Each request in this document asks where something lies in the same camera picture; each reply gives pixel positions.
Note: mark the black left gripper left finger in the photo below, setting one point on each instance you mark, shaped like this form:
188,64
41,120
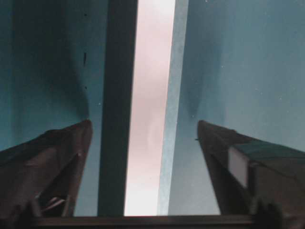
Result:
42,177

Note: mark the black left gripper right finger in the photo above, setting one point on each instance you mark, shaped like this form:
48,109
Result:
252,176

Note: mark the white wooden board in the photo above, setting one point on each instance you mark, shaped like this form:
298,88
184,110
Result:
154,32

